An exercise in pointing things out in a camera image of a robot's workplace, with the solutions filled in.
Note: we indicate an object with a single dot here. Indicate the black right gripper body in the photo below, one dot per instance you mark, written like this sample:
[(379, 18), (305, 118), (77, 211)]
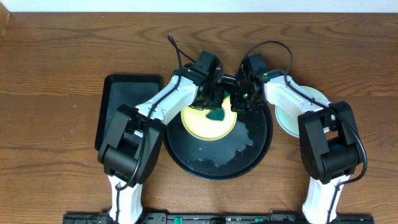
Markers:
[(245, 101)]

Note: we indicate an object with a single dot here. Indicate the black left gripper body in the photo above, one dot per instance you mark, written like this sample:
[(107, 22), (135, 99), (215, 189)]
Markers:
[(208, 101)]

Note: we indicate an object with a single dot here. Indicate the green yellow sponge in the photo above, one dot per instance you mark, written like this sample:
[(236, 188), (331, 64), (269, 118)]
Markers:
[(216, 114)]

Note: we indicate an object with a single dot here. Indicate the yellow plate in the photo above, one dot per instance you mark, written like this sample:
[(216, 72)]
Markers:
[(199, 126)]

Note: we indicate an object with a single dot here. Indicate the mint green plate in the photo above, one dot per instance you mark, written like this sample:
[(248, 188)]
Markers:
[(286, 122)]

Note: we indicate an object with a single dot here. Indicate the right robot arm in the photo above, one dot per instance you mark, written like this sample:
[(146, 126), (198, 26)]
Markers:
[(330, 144)]

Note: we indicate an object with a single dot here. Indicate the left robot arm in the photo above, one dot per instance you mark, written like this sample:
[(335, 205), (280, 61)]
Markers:
[(133, 118)]

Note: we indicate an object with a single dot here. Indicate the black round tray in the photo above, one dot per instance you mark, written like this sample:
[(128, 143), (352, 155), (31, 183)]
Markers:
[(229, 157)]

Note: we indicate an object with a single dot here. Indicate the black rectangular tray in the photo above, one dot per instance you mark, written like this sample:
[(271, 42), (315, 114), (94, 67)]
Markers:
[(129, 89)]

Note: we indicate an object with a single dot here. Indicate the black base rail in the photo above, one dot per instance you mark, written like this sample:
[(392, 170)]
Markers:
[(162, 218)]

